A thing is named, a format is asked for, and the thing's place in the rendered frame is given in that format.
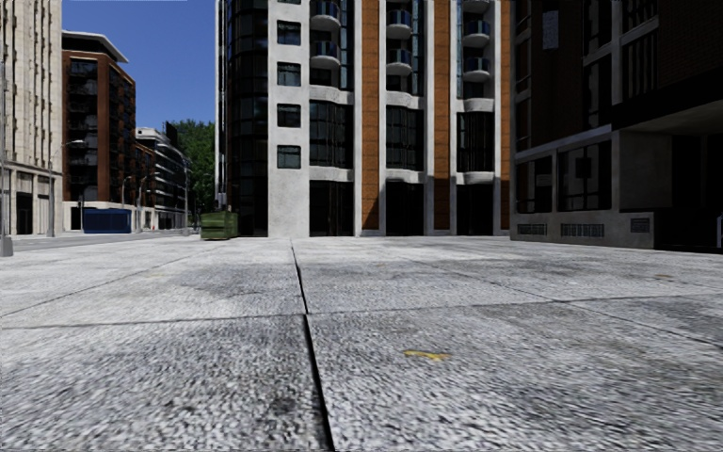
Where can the concrete and orange brick building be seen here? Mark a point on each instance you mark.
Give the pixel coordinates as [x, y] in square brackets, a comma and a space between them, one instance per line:
[370, 113]

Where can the green bin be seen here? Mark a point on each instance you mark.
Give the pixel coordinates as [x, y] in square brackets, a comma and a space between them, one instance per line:
[219, 225]

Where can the trees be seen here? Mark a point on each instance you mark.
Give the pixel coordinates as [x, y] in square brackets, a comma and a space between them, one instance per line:
[200, 158]

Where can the grey street lamp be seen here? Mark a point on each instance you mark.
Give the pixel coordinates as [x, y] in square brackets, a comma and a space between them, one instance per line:
[138, 206]
[186, 198]
[122, 192]
[51, 192]

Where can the pale glass building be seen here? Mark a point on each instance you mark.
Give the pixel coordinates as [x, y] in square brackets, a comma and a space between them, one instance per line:
[166, 175]

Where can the blue booth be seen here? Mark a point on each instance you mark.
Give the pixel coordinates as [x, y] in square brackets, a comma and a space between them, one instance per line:
[107, 221]

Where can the dark brown brick building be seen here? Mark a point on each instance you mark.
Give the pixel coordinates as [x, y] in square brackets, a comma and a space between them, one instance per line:
[593, 113]

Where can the red brick building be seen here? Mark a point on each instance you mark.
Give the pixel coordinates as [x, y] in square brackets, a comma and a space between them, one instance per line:
[96, 124]

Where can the pale stone building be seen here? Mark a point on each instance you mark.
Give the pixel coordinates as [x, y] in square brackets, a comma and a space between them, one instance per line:
[34, 101]

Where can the grey pole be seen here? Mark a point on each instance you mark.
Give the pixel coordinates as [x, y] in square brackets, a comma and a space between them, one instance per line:
[5, 169]

